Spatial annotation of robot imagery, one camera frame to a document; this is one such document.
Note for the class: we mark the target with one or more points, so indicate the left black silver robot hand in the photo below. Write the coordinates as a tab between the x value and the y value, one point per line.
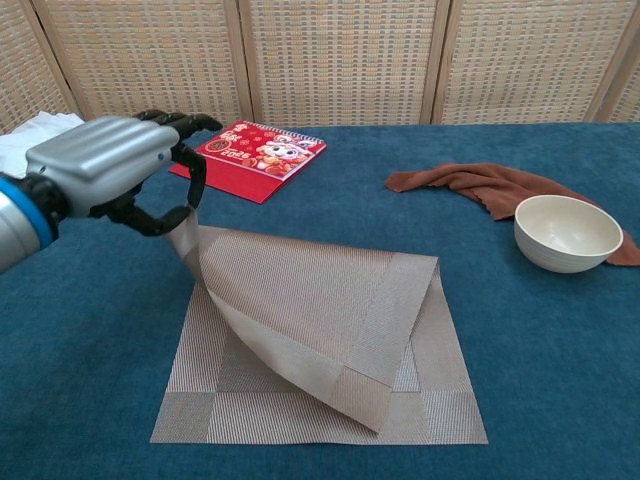
100	155

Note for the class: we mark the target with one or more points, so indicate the silver woven placemat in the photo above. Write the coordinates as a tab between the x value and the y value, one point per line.
310	310

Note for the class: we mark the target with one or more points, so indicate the light cream bowl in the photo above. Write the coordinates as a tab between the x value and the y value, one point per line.
567	235

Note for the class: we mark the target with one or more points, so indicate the white crumpled cloth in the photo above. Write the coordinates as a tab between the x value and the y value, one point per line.
20	137

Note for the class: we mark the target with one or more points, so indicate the red desk calendar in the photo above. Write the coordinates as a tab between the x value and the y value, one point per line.
260	160

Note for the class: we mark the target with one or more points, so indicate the bamboo folding screen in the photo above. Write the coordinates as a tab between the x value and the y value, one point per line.
340	60

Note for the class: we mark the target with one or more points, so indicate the brown cloth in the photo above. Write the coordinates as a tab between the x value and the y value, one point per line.
480	182

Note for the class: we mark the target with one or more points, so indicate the teal table carpet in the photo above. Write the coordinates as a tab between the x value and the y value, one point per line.
550	350

